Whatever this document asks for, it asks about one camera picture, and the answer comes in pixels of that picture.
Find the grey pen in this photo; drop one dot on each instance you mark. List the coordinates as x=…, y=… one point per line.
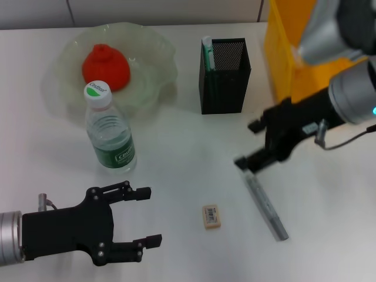
x=264, y=202

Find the green utility knife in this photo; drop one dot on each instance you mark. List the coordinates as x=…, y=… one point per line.
x=209, y=53

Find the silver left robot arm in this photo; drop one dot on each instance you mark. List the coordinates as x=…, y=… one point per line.
x=10, y=238

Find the beige eraser with barcode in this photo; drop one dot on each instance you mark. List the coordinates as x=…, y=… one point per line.
x=211, y=216

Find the black mesh pen holder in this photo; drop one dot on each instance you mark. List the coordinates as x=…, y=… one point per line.
x=229, y=88

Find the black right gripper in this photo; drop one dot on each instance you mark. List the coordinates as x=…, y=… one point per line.
x=293, y=123

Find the orange fruit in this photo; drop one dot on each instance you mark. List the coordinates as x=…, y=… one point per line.
x=105, y=64

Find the clear water bottle green label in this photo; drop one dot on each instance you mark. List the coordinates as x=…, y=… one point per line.
x=114, y=147

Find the green glass fruit plate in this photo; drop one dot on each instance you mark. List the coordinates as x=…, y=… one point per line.
x=147, y=44

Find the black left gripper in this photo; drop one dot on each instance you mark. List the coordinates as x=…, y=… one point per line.
x=67, y=232

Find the yellow plastic bin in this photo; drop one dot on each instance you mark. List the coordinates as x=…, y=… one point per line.
x=279, y=58

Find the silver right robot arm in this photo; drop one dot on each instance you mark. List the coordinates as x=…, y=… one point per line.
x=349, y=94

